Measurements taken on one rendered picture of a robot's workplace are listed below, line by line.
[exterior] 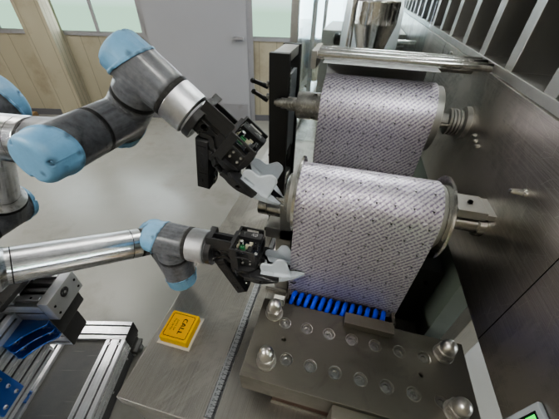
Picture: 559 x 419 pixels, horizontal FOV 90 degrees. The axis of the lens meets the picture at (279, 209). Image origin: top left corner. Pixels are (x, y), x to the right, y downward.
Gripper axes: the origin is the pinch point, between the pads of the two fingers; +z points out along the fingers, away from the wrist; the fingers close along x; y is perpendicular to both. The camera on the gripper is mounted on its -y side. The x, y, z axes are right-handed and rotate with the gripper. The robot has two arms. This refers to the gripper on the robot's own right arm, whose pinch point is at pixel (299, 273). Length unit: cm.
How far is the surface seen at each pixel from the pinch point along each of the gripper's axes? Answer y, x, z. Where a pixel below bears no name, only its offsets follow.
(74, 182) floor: -109, 135, -241
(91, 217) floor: -109, 96, -188
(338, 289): -2.4, -0.2, 8.8
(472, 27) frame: 40, 54, 31
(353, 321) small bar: -4.1, -5.6, 12.6
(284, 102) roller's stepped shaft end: 25.1, 29.9, -11.2
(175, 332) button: -16.5, -11.6, -26.1
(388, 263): 8.6, -0.3, 16.1
